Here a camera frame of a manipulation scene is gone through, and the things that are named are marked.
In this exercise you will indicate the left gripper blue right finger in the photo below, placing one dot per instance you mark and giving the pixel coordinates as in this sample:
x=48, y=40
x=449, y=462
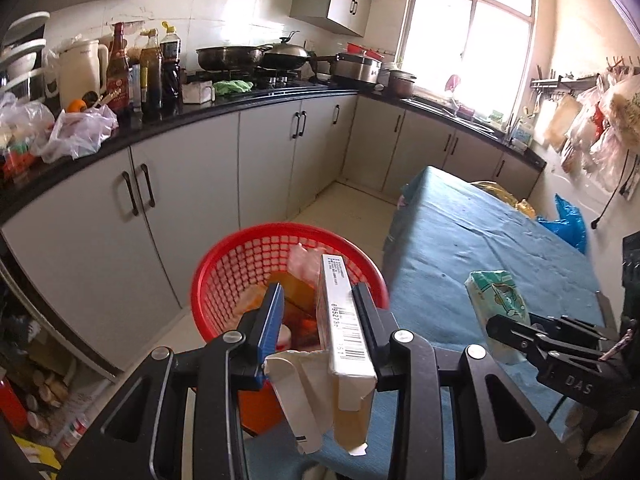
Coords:
x=377, y=327

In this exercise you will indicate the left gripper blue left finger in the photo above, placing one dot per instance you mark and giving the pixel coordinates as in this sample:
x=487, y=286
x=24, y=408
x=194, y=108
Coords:
x=260, y=328

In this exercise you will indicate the white carton box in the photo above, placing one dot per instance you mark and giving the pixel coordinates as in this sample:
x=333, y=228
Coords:
x=351, y=371

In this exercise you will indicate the green white tissue pack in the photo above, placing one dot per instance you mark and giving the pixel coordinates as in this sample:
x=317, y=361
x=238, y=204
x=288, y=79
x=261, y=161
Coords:
x=495, y=293

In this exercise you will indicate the white cardboard box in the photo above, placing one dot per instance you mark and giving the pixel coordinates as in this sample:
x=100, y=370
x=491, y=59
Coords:
x=304, y=388

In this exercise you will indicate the clear plastic bag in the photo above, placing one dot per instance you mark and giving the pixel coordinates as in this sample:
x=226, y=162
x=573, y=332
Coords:
x=305, y=264

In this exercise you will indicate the kitchen base cabinets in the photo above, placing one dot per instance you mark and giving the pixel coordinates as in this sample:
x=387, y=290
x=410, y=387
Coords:
x=101, y=249

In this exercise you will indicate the right gloved hand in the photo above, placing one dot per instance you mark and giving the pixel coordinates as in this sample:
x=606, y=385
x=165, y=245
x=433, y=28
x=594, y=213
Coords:
x=601, y=446

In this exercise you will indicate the black phone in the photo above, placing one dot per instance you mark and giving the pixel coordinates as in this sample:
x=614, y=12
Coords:
x=606, y=310

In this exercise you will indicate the red plastic mesh basket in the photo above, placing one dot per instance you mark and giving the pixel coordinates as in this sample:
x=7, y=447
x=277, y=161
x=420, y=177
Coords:
x=250, y=256

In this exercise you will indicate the blue table cloth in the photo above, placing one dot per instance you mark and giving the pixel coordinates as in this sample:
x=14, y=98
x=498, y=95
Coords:
x=456, y=256

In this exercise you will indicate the blue plastic bag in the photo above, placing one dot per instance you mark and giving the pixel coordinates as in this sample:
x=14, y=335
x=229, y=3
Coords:
x=569, y=226

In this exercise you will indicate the yellow plastic bag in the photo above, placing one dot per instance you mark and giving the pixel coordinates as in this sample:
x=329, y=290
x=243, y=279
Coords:
x=500, y=193

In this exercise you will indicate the hanging plastic bags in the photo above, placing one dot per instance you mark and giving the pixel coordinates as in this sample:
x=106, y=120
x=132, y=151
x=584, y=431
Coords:
x=594, y=127

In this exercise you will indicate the green cloth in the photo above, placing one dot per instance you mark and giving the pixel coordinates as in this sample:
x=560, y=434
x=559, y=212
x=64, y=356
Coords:
x=232, y=87

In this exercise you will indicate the small white box on counter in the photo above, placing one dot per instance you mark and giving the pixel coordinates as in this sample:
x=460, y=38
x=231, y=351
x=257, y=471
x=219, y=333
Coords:
x=198, y=92

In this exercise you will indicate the silver rice cooker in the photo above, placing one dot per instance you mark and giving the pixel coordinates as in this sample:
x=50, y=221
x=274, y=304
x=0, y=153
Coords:
x=356, y=64

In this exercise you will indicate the sauce bottles group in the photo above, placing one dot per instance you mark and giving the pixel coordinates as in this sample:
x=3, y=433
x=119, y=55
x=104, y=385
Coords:
x=143, y=72

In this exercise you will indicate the dark frying pan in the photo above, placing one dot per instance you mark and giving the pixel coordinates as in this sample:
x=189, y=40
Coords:
x=224, y=59

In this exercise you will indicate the white plastic bags on counter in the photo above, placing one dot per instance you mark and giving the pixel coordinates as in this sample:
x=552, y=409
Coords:
x=29, y=131

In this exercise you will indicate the white electric kettle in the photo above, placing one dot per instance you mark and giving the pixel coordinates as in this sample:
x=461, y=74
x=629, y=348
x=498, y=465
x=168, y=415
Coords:
x=81, y=69

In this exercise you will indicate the black wok with handle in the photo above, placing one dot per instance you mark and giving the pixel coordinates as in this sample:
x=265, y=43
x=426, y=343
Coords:
x=284, y=55

